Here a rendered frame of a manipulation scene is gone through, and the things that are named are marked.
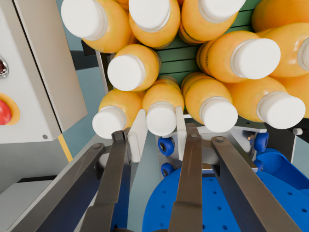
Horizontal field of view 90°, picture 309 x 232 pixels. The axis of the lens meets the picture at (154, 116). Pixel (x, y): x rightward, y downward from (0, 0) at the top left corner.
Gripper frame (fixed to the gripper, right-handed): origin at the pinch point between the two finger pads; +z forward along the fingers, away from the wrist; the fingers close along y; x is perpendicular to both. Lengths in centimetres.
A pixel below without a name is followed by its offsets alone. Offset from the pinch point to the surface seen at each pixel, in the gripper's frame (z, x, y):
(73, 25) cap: 2.1, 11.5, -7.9
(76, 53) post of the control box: 18.0, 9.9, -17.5
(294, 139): 96, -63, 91
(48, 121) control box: 1.8, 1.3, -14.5
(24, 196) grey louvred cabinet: 83, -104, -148
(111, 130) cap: 2.1, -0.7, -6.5
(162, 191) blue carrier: 7.2, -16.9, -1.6
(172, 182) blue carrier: 9.3, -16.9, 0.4
